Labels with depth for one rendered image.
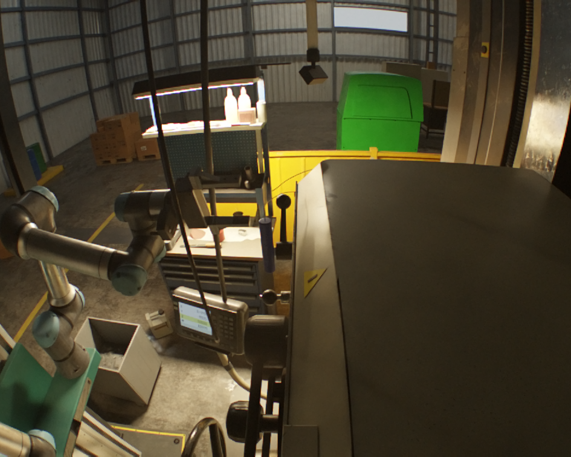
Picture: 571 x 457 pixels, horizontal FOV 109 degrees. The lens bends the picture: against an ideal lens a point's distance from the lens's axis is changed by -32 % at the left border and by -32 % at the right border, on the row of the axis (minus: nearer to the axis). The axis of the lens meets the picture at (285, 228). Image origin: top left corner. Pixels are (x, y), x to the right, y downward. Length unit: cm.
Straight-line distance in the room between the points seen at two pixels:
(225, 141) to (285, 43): 1118
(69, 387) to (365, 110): 395
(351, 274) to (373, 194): 21
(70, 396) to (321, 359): 102
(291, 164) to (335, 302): 256
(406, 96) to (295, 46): 941
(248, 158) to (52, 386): 181
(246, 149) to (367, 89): 229
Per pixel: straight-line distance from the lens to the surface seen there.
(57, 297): 114
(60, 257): 77
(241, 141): 212
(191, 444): 71
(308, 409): 28
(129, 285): 69
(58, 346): 114
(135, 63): 1517
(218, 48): 1357
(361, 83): 404
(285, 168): 286
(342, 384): 26
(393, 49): 1369
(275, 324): 38
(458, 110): 133
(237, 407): 46
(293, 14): 1324
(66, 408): 119
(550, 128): 88
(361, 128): 417
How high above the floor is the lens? 214
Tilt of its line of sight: 33 degrees down
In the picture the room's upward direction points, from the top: 3 degrees counter-clockwise
